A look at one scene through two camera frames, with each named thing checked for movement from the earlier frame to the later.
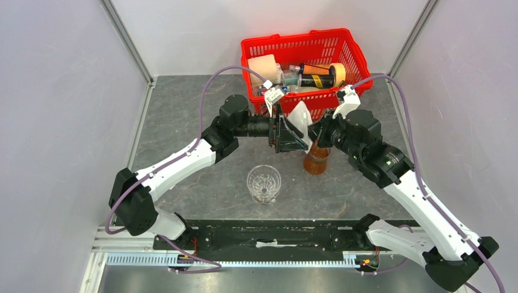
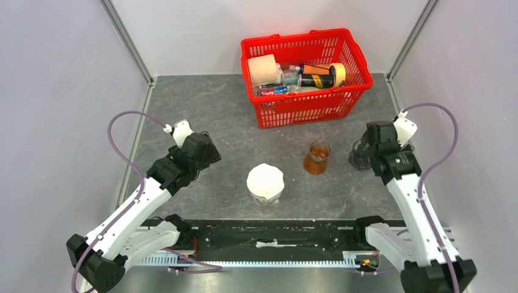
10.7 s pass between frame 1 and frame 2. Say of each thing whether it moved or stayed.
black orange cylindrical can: stayed
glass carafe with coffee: stayed
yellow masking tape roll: stayed
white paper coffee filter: moved
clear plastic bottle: stayed
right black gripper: moved
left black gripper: moved
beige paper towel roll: stayed
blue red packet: stayed
